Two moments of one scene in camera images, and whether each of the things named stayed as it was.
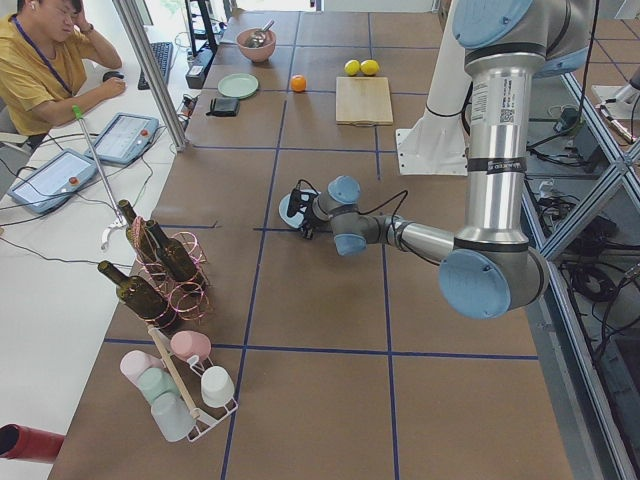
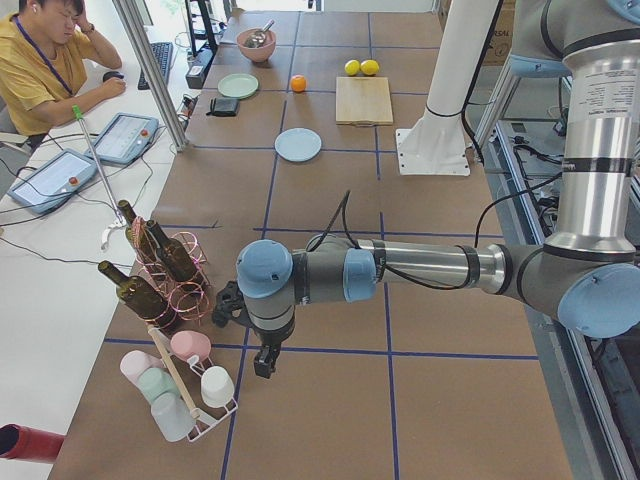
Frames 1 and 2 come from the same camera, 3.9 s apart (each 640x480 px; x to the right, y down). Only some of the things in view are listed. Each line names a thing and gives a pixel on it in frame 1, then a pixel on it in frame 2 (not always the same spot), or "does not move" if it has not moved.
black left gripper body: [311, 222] to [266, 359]
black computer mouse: [111, 74] does not move
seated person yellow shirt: [44, 46] does not move
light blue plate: [297, 221] to [297, 145]
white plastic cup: [217, 387] does not move
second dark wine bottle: [139, 236] does not move
